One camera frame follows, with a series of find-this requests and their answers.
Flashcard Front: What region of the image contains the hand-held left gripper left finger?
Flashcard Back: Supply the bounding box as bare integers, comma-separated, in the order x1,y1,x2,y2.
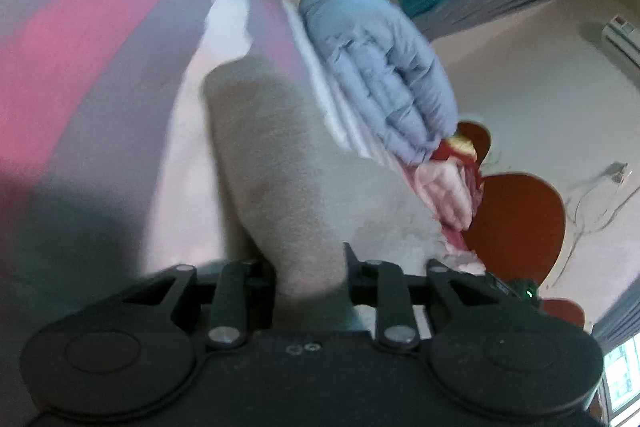
122,259,277,351

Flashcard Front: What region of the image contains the bright window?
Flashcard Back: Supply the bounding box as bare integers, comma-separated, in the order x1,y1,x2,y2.
602,336,640,424

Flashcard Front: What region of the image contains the white air conditioner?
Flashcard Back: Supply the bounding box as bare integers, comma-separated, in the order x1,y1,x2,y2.
600,14,640,71

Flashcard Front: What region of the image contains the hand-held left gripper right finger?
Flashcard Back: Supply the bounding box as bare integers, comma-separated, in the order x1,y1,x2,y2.
342,243,501,352

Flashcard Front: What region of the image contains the folded blue duvet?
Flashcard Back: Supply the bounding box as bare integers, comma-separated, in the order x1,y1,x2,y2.
298,0,459,166

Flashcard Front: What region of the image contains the striped bed sheet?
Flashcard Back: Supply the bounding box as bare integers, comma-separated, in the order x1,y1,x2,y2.
0,0,401,415

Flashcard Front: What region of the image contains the brown wooden headboard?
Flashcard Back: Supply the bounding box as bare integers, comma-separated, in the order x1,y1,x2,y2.
454,121,587,332

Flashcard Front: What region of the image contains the red patterned cloth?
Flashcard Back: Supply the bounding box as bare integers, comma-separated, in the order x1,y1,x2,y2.
429,134,487,270

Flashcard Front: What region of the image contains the wall socket with cable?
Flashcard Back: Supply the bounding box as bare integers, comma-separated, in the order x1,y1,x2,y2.
564,161,632,239

